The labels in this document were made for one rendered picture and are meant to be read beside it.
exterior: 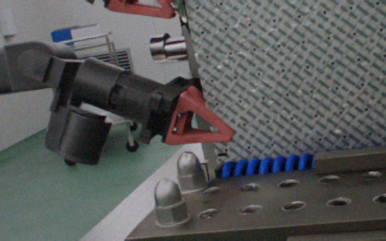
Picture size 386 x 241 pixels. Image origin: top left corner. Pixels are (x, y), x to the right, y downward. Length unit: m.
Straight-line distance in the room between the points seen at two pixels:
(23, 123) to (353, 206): 6.23
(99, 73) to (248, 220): 0.29
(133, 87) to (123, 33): 6.18
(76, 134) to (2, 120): 5.70
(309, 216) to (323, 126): 0.18
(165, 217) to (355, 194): 0.19
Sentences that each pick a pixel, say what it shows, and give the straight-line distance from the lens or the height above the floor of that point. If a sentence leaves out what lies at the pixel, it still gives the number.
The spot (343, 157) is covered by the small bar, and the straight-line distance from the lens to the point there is 0.74.
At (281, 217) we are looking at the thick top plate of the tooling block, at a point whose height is 1.03.
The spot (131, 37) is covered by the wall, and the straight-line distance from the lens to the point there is 6.98.
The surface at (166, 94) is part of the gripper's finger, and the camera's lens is 0.79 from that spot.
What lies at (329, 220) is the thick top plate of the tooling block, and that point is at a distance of 0.63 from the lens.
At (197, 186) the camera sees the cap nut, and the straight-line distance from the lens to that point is 0.77.
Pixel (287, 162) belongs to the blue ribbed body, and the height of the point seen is 1.04.
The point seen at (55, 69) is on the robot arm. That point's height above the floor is 1.19.
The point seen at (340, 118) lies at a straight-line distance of 0.79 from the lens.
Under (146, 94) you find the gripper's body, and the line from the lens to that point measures 0.82.
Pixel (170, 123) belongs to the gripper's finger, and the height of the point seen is 1.10.
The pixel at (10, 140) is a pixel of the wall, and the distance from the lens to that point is 6.61.
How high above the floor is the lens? 1.27
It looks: 12 degrees down
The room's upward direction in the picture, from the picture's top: 11 degrees counter-clockwise
